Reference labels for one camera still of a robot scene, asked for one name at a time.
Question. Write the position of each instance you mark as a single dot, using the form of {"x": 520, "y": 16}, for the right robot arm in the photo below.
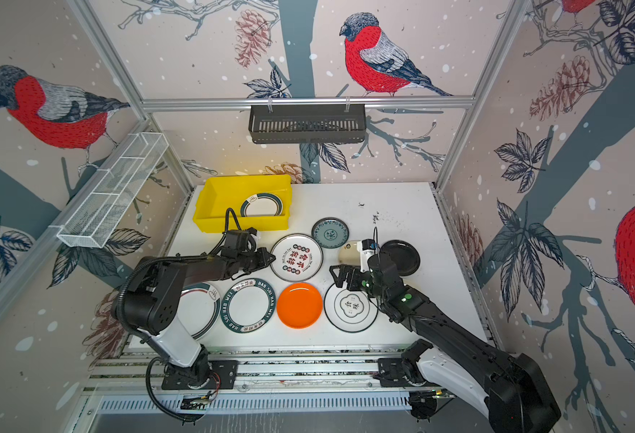
{"x": 509, "y": 390}

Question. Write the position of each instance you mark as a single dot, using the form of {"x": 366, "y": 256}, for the white plate green lettered rim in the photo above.
{"x": 248, "y": 306}

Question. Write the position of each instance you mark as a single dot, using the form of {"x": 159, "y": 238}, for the black hanging basket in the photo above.
{"x": 308, "y": 124}

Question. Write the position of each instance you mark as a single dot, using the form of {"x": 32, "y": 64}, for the white plate green red rim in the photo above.
{"x": 199, "y": 309}

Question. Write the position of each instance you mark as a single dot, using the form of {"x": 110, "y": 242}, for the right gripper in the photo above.
{"x": 341, "y": 279}

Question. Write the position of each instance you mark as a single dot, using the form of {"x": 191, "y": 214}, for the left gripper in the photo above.
{"x": 262, "y": 253}

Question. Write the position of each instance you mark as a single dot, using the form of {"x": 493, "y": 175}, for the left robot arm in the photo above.
{"x": 148, "y": 302}

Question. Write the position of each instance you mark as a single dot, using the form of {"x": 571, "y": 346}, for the white plate green striped rim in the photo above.
{"x": 262, "y": 205}

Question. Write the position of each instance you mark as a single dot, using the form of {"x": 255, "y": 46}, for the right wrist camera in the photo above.
{"x": 367, "y": 248}

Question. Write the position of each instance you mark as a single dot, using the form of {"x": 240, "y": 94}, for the orange plate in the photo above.
{"x": 300, "y": 306}

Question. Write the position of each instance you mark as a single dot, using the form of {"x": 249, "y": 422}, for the white plate black clover pattern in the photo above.
{"x": 350, "y": 312}

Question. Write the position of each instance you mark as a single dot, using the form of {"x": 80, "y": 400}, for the cream plate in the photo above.
{"x": 350, "y": 253}

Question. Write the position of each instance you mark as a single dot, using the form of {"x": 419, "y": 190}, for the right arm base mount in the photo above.
{"x": 397, "y": 373}

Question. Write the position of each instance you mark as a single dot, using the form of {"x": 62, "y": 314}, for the yellow plastic bin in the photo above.
{"x": 222, "y": 193}

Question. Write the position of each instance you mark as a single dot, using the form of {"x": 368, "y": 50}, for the aluminium frame crossbar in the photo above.
{"x": 188, "y": 105}

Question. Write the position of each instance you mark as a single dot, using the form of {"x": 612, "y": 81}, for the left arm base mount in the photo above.
{"x": 209, "y": 375}

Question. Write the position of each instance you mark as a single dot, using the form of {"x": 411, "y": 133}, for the aluminium rail base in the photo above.
{"x": 265, "y": 383}

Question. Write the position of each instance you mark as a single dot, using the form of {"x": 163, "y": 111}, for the white plate red chinese characters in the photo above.
{"x": 298, "y": 258}

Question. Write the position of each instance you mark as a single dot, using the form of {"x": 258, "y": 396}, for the small teal patterned plate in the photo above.
{"x": 330, "y": 233}

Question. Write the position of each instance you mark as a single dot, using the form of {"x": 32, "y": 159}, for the white wire mesh basket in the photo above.
{"x": 98, "y": 215}

